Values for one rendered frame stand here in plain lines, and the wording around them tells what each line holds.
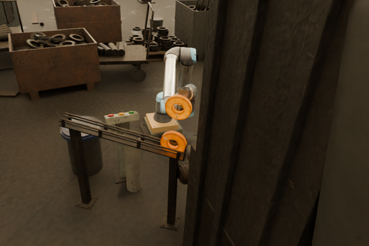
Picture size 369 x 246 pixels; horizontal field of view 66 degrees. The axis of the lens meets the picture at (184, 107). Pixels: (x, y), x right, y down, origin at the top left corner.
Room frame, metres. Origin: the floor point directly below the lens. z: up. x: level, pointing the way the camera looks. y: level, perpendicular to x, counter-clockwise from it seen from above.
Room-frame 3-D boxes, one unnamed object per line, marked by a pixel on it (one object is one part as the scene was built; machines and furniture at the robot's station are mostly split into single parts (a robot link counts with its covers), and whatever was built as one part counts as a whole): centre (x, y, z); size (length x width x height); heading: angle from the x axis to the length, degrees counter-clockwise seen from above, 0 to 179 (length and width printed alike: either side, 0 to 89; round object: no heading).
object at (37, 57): (3.36, 1.67, 0.33); 0.93 x 0.73 x 0.66; 121
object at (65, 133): (1.83, 0.80, 0.21); 0.32 x 0.32 x 0.43
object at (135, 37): (4.82, 0.46, 0.22); 1.20 x 0.81 x 0.44; 109
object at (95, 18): (5.10, 1.83, 0.38); 1.03 x 0.83 x 0.75; 117
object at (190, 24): (5.11, -0.45, 0.43); 1.23 x 0.93 x 0.87; 112
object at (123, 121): (1.77, 0.46, 0.31); 0.24 x 0.16 x 0.62; 114
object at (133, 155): (1.63, 0.36, 0.26); 0.12 x 0.12 x 0.52
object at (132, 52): (3.78, 1.09, 0.48); 1.18 x 0.65 x 0.96; 104
